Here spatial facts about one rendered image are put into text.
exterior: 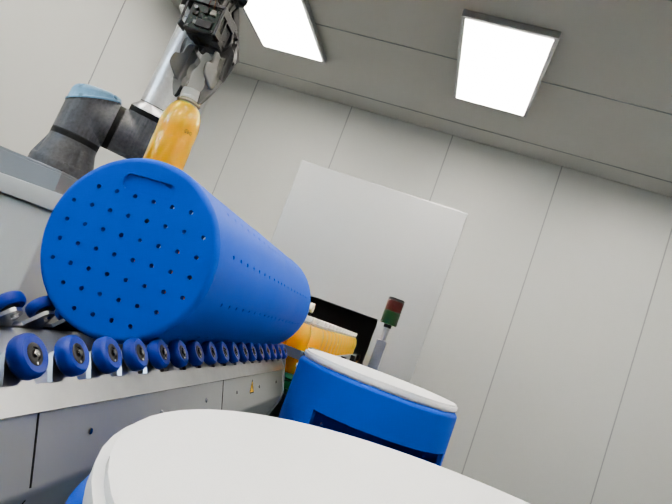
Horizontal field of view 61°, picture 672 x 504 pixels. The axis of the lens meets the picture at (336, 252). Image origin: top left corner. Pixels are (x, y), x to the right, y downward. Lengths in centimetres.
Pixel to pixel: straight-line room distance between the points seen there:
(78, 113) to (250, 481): 138
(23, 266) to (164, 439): 118
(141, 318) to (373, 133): 556
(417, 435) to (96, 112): 107
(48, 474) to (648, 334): 582
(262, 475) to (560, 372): 578
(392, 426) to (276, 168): 561
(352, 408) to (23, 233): 83
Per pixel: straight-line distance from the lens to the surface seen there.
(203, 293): 85
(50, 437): 68
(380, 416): 88
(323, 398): 90
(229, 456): 21
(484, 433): 589
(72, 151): 151
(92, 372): 74
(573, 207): 619
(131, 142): 153
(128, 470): 17
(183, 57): 106
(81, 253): 94
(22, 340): 61
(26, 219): 139
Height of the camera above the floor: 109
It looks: 7 degrees up
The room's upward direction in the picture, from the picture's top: 20 degrees clockwise
